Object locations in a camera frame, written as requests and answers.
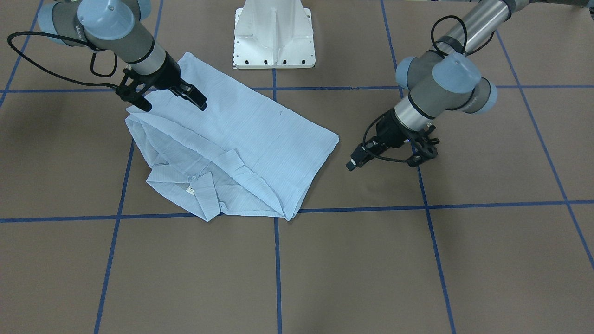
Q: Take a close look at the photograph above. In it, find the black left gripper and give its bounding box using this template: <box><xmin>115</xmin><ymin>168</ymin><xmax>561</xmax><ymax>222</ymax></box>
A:
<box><xmin>346</xmin><ymin>110</ymin><xmax>409</xmax><ymax>172</ymax></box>

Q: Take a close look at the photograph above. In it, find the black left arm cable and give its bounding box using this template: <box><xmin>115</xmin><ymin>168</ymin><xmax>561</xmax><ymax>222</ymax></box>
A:
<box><xmin>430</xmin><ymin>15</ymin><xmax>497</xmax><ymax>57</ymax></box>

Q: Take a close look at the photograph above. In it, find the light blue striped shirt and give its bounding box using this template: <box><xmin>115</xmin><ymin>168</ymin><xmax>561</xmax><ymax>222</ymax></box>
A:
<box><xmin>125</xmin><ymin>52</ymin><xmax>339</xmax><ymax>221</ymax></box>

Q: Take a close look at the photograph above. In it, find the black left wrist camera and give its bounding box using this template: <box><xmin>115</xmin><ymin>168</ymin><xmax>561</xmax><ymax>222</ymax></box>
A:
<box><xmin>407</xmin><ymin>123</ymin><xmax>440</xmax><ymax>167</ymax></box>

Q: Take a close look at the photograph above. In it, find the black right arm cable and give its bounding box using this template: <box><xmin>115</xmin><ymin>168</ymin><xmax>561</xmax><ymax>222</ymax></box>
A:
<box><xmin>7</xmin><ymin>31</ymin><xmax>122</xmax><ymax>89</ymax></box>

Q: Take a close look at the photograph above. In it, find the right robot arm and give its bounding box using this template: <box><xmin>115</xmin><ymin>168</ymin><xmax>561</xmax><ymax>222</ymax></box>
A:
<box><xmin>38</xmin><ymin>0</ymin><xmax>207</xmax><ymax>111</ymax></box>

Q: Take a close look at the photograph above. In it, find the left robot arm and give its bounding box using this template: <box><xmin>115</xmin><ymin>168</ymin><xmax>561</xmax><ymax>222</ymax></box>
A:
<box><xmin>346</xmin><ymin>0</ymin><xmax>529</xmax><ymax>171</ymax></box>

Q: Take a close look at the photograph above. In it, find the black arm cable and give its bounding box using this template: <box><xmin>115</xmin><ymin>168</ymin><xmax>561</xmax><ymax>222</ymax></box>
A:
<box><xmin>7</xmin><ymin>31</ymin><xmax>122</xmax><ymax>89</ymax></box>
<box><xmin>430</xmin><ymin>15</ymin><xmax>497</xmax><ymax>57</ymax></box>

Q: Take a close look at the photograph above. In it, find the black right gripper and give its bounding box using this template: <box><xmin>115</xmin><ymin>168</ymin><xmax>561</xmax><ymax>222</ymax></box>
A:
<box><xmin>139</xmin><ymin>56</ymin><xmax>207</xmax><ymax>111</ymax></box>

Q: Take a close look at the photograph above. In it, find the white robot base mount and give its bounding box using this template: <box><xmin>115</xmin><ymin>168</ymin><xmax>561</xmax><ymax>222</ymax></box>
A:
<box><xmin>233</xmin><ymin>0</ymin><xmax>316</xmax><ymax>69</ymax></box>

